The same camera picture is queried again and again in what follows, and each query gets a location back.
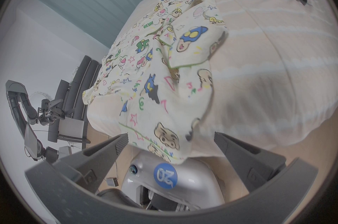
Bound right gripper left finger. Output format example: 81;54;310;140
54;133;129;193

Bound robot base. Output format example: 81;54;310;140
96;152;225;212

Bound white printed pyjama top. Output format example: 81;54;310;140
82;0;229;165

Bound blue-green curtain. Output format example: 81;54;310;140
30;0;159;49

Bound black sofa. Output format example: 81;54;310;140
54;55;102;143

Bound bed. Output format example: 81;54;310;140
86;0;338;159

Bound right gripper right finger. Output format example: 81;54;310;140
213;132;287;195

